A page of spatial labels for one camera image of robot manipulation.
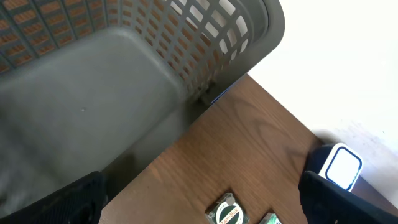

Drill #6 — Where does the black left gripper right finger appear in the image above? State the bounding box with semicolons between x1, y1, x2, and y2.
298;171;397;224

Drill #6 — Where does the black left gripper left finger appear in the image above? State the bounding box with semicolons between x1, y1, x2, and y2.
1;171;107;224

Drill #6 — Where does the green tissue pack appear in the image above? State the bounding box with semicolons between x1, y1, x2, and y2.
258;212;282;224

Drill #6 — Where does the round black tin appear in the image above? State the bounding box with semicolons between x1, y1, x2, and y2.
205;192;249;224

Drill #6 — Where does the dark grey mesh basket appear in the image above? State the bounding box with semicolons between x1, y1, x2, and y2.
1;0;285;217

